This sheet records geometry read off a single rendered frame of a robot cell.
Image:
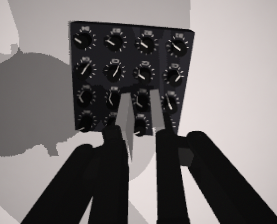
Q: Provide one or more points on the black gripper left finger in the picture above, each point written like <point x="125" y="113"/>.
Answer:
<point x="66" y="198"/>

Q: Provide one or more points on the black knob box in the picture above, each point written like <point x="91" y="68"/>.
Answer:
<point x="131" y="54"/>

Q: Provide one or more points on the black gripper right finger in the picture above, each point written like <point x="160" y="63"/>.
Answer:
<point x="232" y="199"/>

